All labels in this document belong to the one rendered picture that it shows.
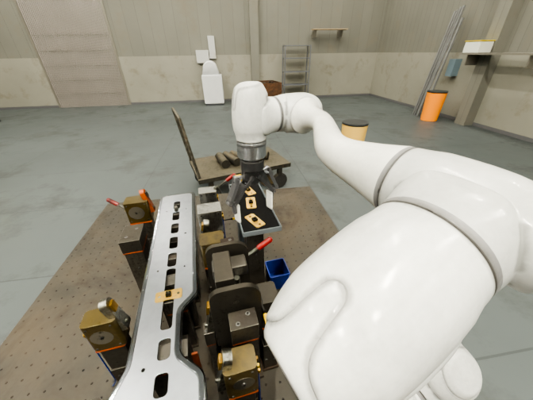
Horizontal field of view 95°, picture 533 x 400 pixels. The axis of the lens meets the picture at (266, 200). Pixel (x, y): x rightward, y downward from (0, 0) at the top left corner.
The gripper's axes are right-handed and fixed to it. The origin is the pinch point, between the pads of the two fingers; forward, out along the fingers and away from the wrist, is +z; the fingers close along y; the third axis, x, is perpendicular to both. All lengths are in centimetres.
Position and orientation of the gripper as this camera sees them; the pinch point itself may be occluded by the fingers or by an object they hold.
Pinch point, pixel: (254, 211)
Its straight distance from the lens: 86.9
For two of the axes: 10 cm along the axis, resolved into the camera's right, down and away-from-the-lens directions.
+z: 0.1, 8.6, 5.2
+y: -8.0, 3.2, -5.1
